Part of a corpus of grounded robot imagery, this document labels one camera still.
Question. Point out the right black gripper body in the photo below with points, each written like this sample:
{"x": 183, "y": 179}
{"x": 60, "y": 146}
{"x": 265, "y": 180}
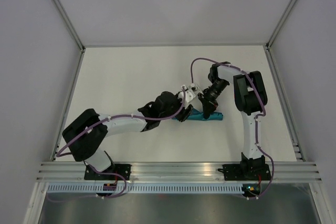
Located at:
{"x": 213, "y": 92}

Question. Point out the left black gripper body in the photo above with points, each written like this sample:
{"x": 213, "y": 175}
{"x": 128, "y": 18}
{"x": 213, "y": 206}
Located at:
{"x": 175, "y": 108}

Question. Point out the teal cloth napkin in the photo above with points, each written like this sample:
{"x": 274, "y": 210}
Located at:
{"x": 197, "y": 115}

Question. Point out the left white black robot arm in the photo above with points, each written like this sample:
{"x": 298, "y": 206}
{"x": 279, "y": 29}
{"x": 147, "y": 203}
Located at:
{"x": 85, "y": 134}

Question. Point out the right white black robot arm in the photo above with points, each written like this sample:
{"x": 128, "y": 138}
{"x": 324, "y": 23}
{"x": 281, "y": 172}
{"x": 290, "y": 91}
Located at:
{"x": 250, "y": 98}

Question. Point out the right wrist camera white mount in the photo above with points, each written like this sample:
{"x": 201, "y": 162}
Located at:
{"x": 194, "y": 87}

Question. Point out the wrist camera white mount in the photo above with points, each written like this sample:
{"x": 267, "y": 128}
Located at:
{"x": 186, "y": 95}
{"x": 194, "y": 87}

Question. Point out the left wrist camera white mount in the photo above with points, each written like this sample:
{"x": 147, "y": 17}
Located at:
{"x": 186, "y": 95}

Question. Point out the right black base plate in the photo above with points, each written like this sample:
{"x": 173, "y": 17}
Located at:
{"x": 235, "y": 172}

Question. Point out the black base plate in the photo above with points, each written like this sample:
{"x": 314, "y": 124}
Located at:
{"x": 235, "y": 172}
{"x": 122, "y": 169}

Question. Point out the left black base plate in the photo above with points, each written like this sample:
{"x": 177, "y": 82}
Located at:
{"x": 122, "y": 169}

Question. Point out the left table edge rail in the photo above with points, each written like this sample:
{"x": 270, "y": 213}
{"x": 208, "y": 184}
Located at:
{"x": 69, "y": 95}

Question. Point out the right aluminium frame post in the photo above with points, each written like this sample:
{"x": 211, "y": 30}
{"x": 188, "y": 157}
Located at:
{"x": 283, "y": 18}

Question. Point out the aluminium frame post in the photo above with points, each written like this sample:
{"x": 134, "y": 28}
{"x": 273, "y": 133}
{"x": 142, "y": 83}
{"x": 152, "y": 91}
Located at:
{"x": 283, "y": 18}
{"x": 66, "y": 20}

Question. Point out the white slotted cable duct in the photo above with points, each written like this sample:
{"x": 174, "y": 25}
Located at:
{"x": 147, "y": 188}

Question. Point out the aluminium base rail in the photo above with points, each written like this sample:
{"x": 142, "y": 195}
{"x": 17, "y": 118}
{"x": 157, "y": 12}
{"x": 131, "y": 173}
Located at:
{"x": 169, "y": 172}

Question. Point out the left aluminium frame post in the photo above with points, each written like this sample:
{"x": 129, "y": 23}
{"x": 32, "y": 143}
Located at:
{"x": 66, "y": 20}

